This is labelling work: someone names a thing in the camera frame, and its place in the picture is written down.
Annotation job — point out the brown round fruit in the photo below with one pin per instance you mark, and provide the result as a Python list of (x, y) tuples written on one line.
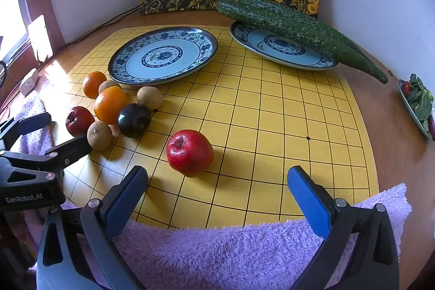
[(149, 97), (109, 85), (99, 136)]

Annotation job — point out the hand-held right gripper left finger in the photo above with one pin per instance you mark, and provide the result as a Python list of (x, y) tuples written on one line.
[(124, 201)]

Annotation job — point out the purple fluffy towel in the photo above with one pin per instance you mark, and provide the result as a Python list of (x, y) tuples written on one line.
[(221, 259)]

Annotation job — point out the purple vegetable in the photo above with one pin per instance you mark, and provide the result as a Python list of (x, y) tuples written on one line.
[(431, 127)]

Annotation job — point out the white plug block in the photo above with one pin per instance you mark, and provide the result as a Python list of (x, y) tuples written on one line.
[(29, 81)]

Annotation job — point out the large orange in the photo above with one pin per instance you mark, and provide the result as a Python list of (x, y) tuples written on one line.
[(111, 105)]

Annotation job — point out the large red apple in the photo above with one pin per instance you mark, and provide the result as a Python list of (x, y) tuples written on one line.
[(189, 152)]

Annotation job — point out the green cucumber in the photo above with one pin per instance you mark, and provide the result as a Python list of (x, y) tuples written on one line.
[(346, 42), (272, 21)]

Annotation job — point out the green leafy vegetable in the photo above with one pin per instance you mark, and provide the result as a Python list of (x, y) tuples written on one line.
[(419, 99)]

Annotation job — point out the white dish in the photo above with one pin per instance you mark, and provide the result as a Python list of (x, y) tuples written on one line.
[(413, 115)]

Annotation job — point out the small red tomato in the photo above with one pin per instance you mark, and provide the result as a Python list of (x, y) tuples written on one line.
[(405, 88)]

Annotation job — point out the yellow grid game board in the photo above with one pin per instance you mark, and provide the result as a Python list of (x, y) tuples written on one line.
[(272, 123)]

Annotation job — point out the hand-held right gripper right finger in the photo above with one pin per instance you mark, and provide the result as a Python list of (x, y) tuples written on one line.
[(311, 205)]

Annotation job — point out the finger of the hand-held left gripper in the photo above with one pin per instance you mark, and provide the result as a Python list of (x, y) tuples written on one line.
[(73, 149), (34, 125)]

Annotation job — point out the small orange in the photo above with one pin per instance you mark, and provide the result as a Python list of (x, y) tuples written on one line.
[(93, 84)]

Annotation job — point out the dark purple plum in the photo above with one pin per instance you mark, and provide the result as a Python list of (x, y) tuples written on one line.
[(134, 120)]

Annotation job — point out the small red apple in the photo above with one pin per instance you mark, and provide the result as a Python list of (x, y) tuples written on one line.
[(80, 120)]

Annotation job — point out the blue patterned porcelain plate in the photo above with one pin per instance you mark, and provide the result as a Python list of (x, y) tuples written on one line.
[(272, 45), (163, 55)]

